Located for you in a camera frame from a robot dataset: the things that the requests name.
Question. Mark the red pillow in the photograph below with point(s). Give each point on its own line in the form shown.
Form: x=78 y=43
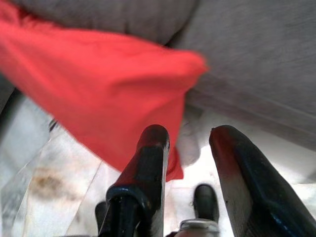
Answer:
x=98 y=86

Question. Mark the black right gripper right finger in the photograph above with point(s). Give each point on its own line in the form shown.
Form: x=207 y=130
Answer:
x=261 y=192

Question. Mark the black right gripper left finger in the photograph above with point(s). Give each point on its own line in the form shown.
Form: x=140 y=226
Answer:
x=140 y=187

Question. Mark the grey-brown fabric sofa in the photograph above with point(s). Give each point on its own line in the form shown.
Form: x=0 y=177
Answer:
x=247 y=49

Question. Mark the white fluffy blanket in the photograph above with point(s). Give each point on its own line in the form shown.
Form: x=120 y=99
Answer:
x=190 y=145

